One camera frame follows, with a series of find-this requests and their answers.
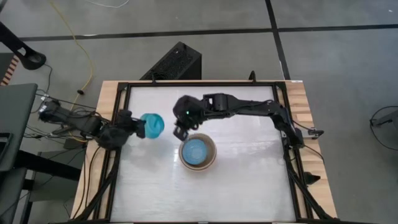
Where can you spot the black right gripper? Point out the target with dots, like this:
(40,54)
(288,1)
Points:
(188,112)

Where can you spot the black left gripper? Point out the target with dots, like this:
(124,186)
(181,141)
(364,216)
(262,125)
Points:
(127,124)

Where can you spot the small teal bowl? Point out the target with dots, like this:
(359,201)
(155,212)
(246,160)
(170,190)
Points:
(153,125)

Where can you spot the small light blue bowl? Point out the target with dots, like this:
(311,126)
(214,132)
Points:
(194,152)

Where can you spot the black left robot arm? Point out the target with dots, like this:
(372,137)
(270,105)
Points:
(81,124)

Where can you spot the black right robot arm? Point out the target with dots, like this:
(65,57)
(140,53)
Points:
(248,107)

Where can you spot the white table mat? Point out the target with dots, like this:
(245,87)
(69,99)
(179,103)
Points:
(174,199)

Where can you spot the black perforated computer tower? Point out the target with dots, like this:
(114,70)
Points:
(174,63)

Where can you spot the black side desk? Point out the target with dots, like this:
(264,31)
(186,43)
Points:
(15,124)

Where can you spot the black stand leg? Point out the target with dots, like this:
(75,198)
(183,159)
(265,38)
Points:
(21,51)

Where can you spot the orange black striped object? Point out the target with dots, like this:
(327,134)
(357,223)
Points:
(8,71)

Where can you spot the grey floor stand foot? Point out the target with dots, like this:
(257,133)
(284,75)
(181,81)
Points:
(387,119)

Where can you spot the black metal table frame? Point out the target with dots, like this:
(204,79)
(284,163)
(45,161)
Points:
(115,174)

